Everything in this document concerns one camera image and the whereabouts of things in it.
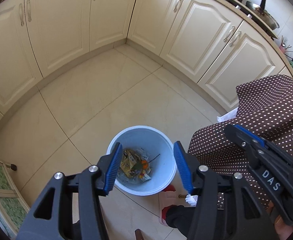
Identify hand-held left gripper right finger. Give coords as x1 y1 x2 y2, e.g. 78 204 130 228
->
173 141 280 240

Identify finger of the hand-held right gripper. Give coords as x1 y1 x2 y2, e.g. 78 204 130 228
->
234 124 274 155
224 124 264 167

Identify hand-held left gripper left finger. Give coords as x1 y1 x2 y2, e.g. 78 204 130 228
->
16 142 123 240

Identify clear plastic wrapper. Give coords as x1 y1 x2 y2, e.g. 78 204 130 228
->
119 152 159 183

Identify small yellow snack wrappers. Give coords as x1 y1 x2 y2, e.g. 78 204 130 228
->
139 169 152 182

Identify light blue plastic bin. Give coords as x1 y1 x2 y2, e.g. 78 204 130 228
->
106 126 177 196

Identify person's right hand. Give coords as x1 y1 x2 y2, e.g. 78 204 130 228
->
274 219 293 240

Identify white table undercloth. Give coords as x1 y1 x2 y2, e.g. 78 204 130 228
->
216 107 238 123

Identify brown polka dot tablecloth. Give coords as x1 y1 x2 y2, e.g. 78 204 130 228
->
188 75 293 210

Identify red and white slipper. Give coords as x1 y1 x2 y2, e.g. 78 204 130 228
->
159 185 187 227

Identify person's dark trouser leg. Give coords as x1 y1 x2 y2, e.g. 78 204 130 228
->
165 204 199 239

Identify black gas stove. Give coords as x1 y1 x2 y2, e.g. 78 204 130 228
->
208 0 279 39

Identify steel wok with lid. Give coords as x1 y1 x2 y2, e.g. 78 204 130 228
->
246 0 279 30

